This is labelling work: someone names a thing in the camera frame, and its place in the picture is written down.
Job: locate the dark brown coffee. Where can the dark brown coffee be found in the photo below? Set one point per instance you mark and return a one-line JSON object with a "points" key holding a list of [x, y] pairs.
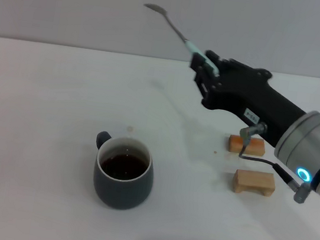
{"points": [[123, 165]]}

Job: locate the pale notched wooden block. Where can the pale notched wooden block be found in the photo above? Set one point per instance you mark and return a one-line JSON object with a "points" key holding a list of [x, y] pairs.
{"points": [[254, 181]]}

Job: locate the dark grey ceramic cup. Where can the dark grey ceramic cup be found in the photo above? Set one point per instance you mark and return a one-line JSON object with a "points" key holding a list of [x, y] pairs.
{"points": [[121, 192]]}

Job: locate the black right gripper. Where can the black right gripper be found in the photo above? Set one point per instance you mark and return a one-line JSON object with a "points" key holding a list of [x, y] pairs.
{"points": [[247, 90]]}

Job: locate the orange stained wooden block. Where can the orange stained wooden block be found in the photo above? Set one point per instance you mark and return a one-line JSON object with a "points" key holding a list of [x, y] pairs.
{"points": [[234, 144]]}

